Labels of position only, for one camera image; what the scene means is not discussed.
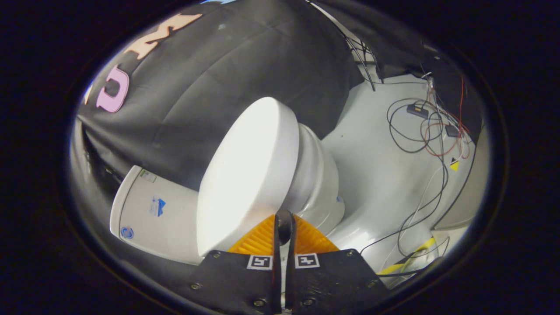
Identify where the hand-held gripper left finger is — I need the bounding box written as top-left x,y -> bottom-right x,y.
186,213 -> 280,315

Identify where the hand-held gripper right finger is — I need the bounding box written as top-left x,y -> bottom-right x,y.
287,213 -> 392,315

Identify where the black lid handle knob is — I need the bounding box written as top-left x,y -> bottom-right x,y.
276,210 -> 294,245

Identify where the white toilet lid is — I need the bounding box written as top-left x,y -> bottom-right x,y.
196,97 -> 301,257

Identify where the white toilet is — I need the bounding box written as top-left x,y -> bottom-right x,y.
109,122 -> 346,265

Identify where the white toilet tank cover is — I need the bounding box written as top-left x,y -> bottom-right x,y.
109,165 -> 147,245

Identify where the yellow floor tape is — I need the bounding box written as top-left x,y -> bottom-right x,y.
378,237 -> 438,276

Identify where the black backdrop cloth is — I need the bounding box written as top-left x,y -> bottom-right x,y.
77,0 -> 484,193

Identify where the black light stand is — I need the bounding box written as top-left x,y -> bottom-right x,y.
341,33 -> 377,92

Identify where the black cable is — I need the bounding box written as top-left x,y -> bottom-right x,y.
361,98 -> 478,259

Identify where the red cable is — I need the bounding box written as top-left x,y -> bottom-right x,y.
423,74 -> 472,158

